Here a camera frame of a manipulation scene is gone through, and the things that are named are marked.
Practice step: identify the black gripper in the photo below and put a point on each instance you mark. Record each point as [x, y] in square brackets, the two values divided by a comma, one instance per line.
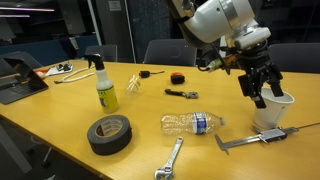
[255, 58]

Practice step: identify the white paper cup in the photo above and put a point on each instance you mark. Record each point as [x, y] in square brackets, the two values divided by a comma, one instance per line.
[276, 113]

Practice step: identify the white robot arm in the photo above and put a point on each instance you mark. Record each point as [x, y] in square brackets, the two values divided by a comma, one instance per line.
[213, 20]

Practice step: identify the metal digital caliper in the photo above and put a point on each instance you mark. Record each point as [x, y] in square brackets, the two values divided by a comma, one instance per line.
[266, 136]

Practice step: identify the clear plastic water bottle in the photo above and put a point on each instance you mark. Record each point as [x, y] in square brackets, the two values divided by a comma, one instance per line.
[190, 123]

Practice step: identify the orange black tape measure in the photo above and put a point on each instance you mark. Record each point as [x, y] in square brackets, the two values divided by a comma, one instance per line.
[177, 78]

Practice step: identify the silver adjustable wrench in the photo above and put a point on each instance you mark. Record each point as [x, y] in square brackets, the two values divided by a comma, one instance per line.
[171, 156]

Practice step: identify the yellow label spray bottle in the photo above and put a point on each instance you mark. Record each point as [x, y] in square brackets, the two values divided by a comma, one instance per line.
[106, 90]

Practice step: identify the black tape roll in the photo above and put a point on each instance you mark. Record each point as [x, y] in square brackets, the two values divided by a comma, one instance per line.
[111, 141]

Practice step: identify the dark safety glasses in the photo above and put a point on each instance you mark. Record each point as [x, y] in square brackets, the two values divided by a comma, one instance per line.
[65, 67]

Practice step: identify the orange ball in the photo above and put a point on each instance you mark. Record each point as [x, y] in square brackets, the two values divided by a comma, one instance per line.
[40, 74]

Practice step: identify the dark open laptop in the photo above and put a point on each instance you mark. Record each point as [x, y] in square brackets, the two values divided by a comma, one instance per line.
[20, 81]

